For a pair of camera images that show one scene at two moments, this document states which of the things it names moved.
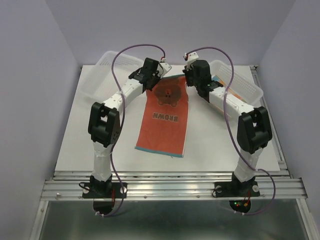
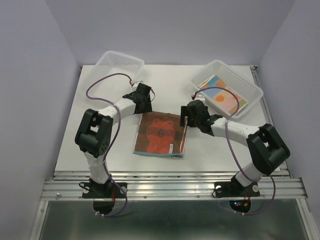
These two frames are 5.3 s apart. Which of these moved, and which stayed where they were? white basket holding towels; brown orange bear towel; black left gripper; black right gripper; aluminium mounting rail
Moved: black left gripper; brown orange bear towel; black right gripper
Stayed: aluminium mounting rail; white basket holding towels
